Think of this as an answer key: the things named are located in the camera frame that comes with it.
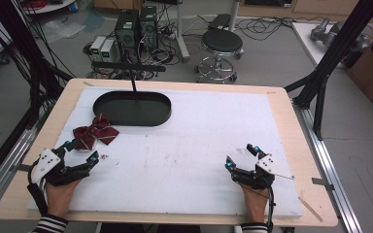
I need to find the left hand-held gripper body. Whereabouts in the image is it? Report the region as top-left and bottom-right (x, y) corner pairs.
(28, 147), (90, 188)

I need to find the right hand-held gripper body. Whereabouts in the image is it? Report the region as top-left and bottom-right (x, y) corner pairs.
(231, 152), (295, 191)

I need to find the dark red striped bow tie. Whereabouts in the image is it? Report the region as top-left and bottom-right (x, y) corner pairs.
(72, 113), (120, 151)

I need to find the black oval tray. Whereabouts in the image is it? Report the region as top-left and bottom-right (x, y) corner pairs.
(92, 90), (173, 127)

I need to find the person's right hand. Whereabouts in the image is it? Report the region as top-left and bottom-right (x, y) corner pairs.
(239, 183), (271, 225)

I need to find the person's left hand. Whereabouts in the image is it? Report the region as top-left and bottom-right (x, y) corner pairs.
(44, 178), (84, 218)

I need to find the light wooden table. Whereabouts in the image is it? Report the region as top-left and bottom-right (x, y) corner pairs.
(0, 78), (340, 228)

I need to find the white foam mat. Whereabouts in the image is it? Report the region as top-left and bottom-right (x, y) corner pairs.
(27, 85), (304, 218)

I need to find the person's right striped sleeve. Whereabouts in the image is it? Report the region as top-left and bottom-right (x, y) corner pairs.
(240, 221), (270, 233)

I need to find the person's striped sleeve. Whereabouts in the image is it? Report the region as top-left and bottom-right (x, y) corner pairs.
(240, 221), (270, 233)
(28, 213), (70, 233)

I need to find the person's left striped sleeve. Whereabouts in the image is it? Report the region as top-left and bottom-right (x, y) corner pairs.
(28, 213), (70, 233)

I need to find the black bar on stand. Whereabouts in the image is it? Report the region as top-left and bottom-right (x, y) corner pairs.
(91, 60), (167, 95)

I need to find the white power supply unit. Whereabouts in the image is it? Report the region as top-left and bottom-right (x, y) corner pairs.
(89, 35), (107, 61)
(99, 39), (118, 63)

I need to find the black round stool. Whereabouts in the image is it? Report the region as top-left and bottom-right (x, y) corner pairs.
(193, 28), (246, 84)

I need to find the white floor board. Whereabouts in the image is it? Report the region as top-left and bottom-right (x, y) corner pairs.
(291, 21), (353, 70)

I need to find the black flat floor box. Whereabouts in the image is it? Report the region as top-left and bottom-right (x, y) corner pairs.
(207, 13), (232, 31)

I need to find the grey desk leg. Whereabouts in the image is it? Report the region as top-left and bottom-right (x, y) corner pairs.
(174, 0), (191, 63)

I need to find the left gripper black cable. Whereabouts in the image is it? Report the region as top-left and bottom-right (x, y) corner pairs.
(26, 166), (50, 216)

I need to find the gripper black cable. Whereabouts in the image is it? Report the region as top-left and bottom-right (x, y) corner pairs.
(265, 185), (277, 233)
(26, 166), (50, 216)

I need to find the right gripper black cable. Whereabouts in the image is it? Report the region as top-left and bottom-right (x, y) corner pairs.
(265, 185), (277, 233)

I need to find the aluminium rail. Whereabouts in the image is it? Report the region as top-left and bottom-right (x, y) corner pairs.
(0, 126), (40, 216)
(291, 99), (364, 233)

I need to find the black metal frame post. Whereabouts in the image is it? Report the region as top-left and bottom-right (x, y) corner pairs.
(284, 0), (373, 141)
(0, 0), (74, 130)

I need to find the tangle of black floor cables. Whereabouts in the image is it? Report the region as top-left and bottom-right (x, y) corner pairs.
(236, 15), (328, 42)

